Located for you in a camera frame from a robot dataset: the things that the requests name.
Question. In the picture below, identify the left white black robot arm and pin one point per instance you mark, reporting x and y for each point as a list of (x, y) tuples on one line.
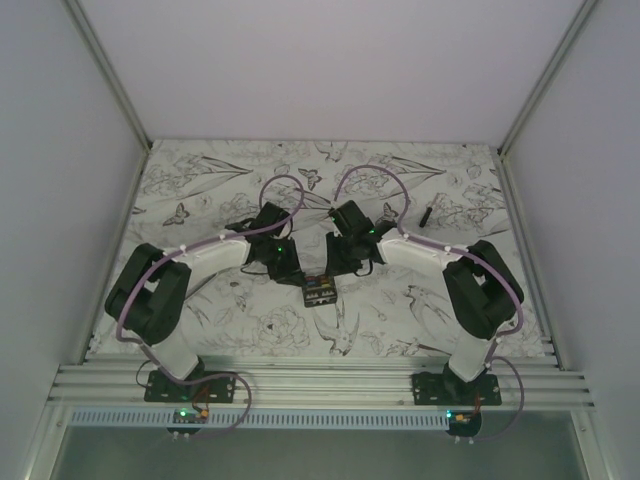
[(148, 297)]

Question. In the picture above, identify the floral printed mat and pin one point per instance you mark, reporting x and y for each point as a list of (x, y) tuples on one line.
[(190, 190)]

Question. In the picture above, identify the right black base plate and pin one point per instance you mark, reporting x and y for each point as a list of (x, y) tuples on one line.
[(447, 389)]

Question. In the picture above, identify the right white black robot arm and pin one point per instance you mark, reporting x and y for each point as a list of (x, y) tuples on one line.
[(483, 292)]

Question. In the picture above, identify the white slotted cable duct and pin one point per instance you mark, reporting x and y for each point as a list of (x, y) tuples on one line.
[(263, 418)]

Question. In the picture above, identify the aluminium rail front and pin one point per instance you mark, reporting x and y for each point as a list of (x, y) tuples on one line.
[(538, 383)]

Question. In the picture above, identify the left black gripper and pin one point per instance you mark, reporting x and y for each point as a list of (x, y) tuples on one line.
[(292, 273)]

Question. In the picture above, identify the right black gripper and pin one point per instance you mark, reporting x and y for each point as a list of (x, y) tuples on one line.
[(334, 266)]

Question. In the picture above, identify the right green circuit board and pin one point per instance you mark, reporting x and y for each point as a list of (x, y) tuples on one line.
[(464, 424)]

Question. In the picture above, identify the black screwdriver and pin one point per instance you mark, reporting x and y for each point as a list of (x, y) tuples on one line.
[(425, 217)]

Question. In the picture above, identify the green circuit board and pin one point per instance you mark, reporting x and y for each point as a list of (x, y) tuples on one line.
[(464, 424), (186, 421)]

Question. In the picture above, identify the left green circuit board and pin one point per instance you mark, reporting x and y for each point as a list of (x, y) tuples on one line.
[(186, 421)]

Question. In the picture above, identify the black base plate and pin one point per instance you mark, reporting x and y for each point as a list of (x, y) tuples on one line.
[(447, 389), (161, 389)]

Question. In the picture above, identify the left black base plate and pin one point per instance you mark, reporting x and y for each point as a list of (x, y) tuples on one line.
[(161, 389)]

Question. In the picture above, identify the black fuse box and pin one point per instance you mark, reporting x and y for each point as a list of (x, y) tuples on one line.
[(319, 290)]

